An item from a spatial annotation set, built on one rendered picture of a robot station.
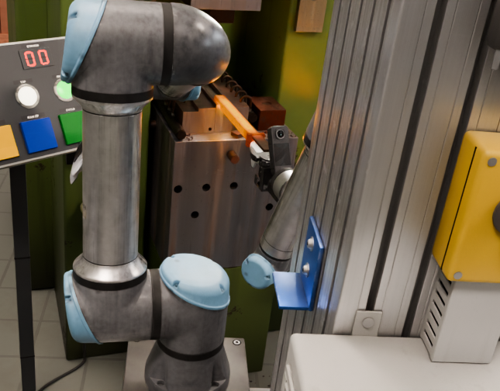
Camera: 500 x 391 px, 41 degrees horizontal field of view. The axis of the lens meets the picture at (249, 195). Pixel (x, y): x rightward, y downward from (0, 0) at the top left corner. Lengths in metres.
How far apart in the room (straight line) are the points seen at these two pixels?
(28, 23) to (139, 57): 1.48
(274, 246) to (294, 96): 0.92
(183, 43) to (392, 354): 0.49
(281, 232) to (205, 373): 0.33
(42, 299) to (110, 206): 1.82
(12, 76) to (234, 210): 0.78
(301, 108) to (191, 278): 1.23
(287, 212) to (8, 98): 0.73
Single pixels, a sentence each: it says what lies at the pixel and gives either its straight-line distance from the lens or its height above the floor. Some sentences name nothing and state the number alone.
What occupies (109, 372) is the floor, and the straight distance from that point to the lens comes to 2.47.
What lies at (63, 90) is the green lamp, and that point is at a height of 1.09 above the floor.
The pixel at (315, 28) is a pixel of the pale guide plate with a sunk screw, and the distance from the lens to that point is 2.14.
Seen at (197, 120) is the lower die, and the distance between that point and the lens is 1.96.
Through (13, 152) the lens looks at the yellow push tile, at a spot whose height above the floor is 0.99.
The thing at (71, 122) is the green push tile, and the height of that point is 1.02.
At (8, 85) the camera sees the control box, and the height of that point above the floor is 1.12.
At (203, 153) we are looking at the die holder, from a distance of 1.94.
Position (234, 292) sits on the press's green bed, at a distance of 2.24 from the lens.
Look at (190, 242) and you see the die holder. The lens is 2.07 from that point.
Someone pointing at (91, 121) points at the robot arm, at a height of 1.30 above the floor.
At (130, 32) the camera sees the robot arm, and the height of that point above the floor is 1.43.
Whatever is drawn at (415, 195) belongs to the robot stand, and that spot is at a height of 1.39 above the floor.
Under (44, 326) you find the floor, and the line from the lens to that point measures 2.67.
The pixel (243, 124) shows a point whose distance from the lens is 1.81.
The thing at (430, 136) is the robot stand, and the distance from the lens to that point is 0.63.
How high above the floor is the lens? 1.67
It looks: 27 degrees down
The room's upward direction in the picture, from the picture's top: 7 degrees clockwise
